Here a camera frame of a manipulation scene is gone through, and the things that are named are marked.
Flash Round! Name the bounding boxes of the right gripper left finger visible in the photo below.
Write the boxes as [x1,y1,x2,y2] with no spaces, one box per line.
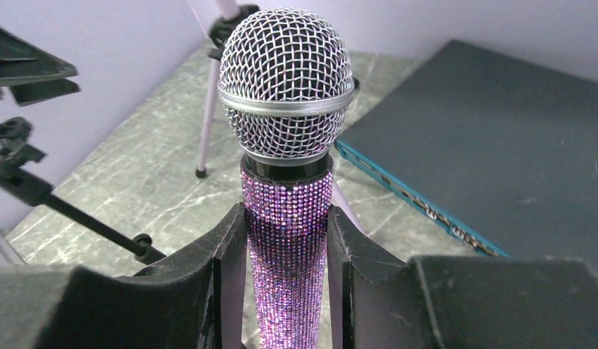
[0,203,247,348]

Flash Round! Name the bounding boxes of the black microphone shock mount stand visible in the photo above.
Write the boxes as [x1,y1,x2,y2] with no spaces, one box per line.
[0,117,166,265]

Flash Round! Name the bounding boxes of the dark blue rack unit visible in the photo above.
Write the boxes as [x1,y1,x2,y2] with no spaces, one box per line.
[335,40,598,270]

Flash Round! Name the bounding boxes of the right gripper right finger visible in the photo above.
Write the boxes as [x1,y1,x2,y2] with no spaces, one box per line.
[327,206,598,348]

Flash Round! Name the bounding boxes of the lilac perforated music stand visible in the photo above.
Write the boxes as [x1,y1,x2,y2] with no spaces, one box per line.
[195,1,364,233]

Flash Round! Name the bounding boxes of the purple glitter microphone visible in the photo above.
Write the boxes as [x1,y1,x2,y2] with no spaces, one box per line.
[218,7,355,348]

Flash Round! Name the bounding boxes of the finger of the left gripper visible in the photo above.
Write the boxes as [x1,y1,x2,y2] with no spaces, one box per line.
[0,27,78,87]
[9,79,81,107]

